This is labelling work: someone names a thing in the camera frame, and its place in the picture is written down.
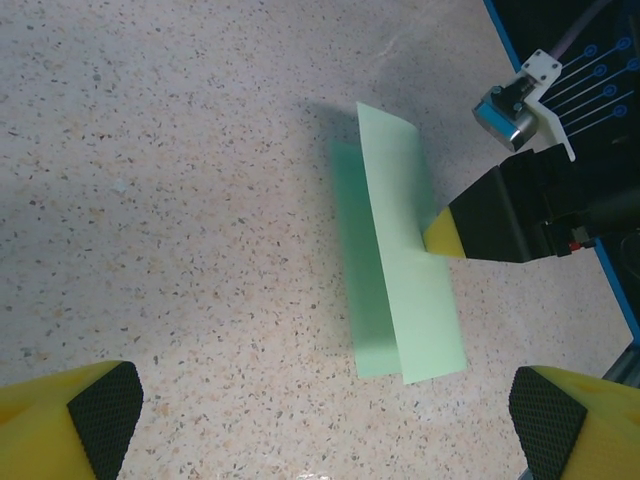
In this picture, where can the blue printed enclosure panel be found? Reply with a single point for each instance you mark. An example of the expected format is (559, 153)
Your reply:
(615, 75)

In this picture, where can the blue table edge trim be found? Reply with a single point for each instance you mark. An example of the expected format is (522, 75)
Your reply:
(625, 300)

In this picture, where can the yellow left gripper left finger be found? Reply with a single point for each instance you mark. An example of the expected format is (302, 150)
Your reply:
(35, 435)

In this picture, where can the light green paper sheet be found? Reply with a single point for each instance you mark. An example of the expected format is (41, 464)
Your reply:
(415, 300)

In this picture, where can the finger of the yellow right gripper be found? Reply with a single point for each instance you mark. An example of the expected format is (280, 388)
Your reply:
(480, 225)

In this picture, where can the aluminium side rail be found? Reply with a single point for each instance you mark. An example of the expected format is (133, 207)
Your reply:
(627, 367)

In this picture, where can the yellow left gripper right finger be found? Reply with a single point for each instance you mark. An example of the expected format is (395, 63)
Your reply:
(600, 440)

